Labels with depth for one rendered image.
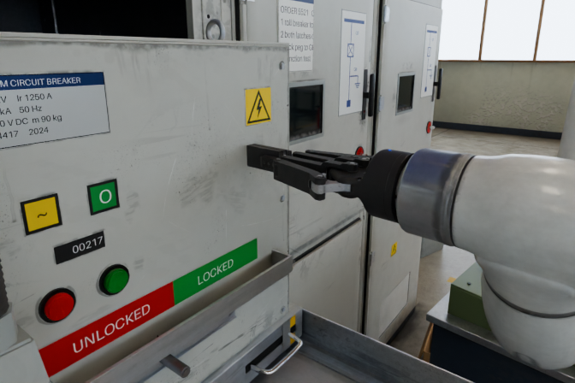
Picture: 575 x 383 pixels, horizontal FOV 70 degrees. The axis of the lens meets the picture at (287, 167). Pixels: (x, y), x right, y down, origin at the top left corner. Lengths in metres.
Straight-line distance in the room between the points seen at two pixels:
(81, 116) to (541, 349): 0.50
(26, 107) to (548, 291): 0.46
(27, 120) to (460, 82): 8.33
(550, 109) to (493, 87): 0.99
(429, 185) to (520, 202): 0.08
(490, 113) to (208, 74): 8.07
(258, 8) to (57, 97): 0.61
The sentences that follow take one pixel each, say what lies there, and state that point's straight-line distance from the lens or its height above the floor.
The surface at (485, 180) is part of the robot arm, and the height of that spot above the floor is 1.27.
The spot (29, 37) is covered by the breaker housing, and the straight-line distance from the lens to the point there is 0.43.
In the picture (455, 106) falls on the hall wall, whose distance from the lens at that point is 8.62.
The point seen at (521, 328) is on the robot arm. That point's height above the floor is 1.12.
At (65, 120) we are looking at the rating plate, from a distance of 0.44.
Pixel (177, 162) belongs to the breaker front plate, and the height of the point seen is 1.25.
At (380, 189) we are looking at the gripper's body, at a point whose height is 1.25.
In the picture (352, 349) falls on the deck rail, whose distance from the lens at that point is 0.80.
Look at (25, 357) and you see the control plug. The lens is 0.37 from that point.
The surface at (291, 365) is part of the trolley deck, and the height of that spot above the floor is 0.85.
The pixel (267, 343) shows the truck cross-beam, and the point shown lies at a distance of 0.75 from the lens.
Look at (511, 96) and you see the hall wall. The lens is 8.41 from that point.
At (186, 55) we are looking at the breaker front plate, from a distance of 0.51.
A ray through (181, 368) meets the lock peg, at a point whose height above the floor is 1.02.
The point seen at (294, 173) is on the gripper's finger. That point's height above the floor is 1.25.
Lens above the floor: 1.38
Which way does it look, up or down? 15 degrees down
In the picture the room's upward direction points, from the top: straight up
